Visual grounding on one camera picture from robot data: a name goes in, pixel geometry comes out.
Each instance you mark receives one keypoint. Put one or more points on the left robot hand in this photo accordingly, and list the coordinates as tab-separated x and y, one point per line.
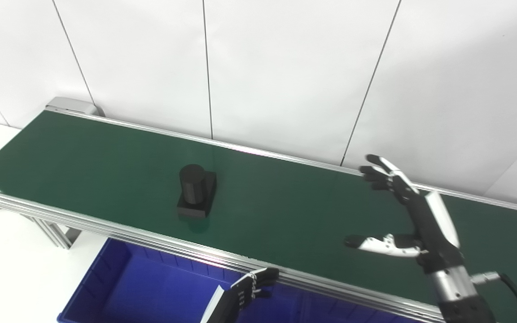
236	300

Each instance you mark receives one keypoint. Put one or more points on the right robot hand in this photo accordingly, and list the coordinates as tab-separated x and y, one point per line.
433	233

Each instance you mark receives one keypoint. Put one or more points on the black cylinder-on-base part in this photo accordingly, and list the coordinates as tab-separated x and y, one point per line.
193	190

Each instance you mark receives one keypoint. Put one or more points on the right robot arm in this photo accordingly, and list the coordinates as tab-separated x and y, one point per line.
458	296

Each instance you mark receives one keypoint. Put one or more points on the green conveyor belt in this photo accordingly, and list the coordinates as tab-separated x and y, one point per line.
151	241
106	170

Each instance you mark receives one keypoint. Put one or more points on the aluminium conveyor leg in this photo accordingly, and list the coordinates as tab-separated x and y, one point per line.
54	231

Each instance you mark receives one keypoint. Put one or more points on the grey conveyor end housing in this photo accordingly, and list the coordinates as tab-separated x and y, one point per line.
74	105

